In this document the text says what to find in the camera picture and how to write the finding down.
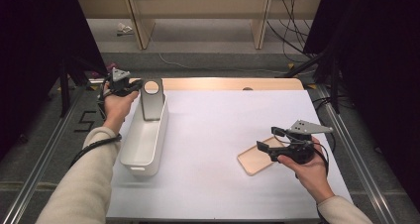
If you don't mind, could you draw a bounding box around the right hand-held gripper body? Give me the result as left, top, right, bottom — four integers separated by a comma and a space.
268, 119, 335, 164

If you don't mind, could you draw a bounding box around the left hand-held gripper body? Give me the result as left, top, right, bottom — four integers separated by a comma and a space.
107, 67, 133, 98

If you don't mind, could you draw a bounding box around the beige phone case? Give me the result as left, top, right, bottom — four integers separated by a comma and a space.
237, 136, 287, 176

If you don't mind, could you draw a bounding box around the white plastic storage box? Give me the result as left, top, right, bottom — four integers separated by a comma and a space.
119, 91, 169, 177

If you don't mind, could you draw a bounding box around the person's left hand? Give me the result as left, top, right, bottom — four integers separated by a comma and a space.
102, 84, 140, 134

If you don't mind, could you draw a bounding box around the person's right hand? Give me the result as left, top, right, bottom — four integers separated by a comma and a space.
277, 136, 336, 204

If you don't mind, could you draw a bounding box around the pink object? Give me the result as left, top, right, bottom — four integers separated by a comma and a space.
90, 63, 115, 79

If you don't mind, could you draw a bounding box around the white table mat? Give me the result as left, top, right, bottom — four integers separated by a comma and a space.
106, 89, 354, 220

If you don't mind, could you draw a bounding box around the black metal stand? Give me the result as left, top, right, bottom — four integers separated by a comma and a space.
58, 52, 127, 119
283, 49, 341, 114

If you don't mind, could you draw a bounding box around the crumpled white paper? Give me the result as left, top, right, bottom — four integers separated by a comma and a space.
116, 22, 134, 37

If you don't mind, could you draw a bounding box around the dark curtain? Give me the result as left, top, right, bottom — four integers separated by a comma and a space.
0, 0, 107, 161
302, 0, 420, 212

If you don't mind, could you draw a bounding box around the light wooden shelf unit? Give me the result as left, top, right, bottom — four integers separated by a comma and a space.
74, 0, 324, 51

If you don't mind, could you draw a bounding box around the right hand-held gripper cable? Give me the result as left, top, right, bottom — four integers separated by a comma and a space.
272, 133, 331, 180

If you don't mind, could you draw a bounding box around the hand-held gripper cable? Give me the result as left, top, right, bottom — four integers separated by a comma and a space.
69, 79, 123, 168
272, 133, 331, 180

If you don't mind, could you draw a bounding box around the metal floor rail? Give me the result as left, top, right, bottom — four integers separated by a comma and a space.
315, 84, 399, 224
1, 84, 84, 224

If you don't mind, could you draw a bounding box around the left hand-held gripper cable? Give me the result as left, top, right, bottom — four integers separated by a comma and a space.
69, 79, 123, 168

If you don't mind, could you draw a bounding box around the bundle of black cables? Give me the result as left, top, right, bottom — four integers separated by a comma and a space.
266, 0, 318, 63

